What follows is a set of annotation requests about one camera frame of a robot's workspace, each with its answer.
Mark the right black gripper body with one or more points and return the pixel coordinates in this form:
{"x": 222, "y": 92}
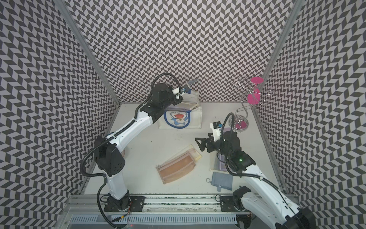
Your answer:
{"x": 218, "y": 146}

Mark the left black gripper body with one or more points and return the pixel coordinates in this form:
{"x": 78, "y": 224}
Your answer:
{"x": 171, "y": 99}

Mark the white canvas bag blue handles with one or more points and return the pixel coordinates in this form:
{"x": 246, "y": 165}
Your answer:
{"x": 186, "y": 115}

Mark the small grey blue pouch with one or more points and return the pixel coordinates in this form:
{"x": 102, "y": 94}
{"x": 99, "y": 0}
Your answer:
{"x": 221, "y": 181}

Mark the pink trim mesh pouch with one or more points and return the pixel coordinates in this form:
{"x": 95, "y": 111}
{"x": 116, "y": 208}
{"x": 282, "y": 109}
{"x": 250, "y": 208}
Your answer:
{"x": 176, "y": 168}

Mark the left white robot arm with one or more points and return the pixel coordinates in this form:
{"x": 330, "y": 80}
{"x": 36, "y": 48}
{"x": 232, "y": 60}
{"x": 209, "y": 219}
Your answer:
{"x": 106, "y": 160}

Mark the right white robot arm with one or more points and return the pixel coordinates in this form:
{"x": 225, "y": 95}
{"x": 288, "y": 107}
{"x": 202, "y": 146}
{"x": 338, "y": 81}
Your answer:
{"x": 261, "y": 196}

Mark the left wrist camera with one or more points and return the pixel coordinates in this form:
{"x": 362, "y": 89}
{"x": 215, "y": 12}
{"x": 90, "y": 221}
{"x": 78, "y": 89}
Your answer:
{"x": 178, "y": 92}

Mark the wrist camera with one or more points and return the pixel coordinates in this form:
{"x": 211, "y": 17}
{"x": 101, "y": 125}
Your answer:
{"x": 178, "y": 92}
{"x": 216, "y": 128}

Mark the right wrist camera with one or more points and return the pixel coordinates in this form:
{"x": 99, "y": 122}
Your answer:
{"x": 216, "y": 128}

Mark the chrome wire stand pink discs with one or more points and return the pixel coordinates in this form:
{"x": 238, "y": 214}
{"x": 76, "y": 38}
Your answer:
{"x": 253, "y": 96}

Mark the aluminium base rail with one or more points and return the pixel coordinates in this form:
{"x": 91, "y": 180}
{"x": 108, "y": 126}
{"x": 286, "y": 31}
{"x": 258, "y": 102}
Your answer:
{"x": 154, "y": 211}

